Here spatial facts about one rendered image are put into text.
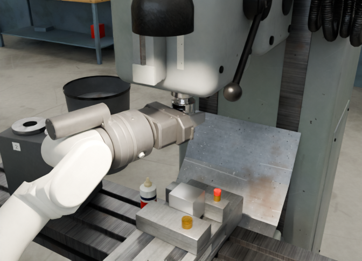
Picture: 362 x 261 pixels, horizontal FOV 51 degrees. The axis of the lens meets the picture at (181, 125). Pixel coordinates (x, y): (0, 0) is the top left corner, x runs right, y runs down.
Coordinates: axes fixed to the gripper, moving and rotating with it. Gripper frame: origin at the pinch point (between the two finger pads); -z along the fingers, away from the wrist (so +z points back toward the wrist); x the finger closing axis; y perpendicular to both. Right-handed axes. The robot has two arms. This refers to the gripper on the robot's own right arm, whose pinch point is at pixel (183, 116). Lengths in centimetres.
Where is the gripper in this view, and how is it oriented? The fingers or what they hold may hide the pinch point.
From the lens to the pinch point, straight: 74.7
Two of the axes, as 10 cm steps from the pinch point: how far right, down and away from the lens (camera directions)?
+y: -0.1, 9.1, 4.2
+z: -7.3, 2.8, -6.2
